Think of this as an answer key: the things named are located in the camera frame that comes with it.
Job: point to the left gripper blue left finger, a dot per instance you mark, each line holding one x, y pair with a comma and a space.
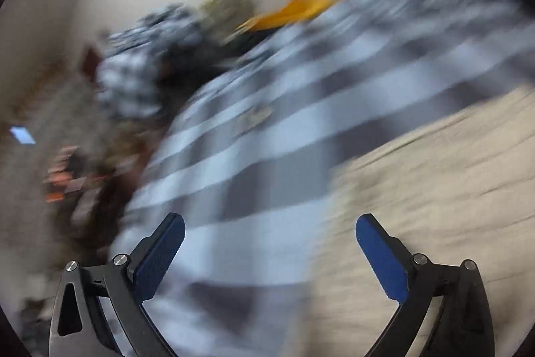
79, 326

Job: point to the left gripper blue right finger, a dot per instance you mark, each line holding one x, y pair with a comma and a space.
463, 326

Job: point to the cream plaid knit garment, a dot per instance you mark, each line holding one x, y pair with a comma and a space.
462, 187

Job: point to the blue checkered bed cover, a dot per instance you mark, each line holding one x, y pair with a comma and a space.
249, 163

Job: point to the crumpled blue checkered quilt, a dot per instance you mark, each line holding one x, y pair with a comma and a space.
129, 79

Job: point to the beige box fan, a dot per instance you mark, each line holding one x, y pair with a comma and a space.
224, 18

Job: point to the yellow cloth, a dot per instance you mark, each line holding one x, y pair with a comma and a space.
293, 12

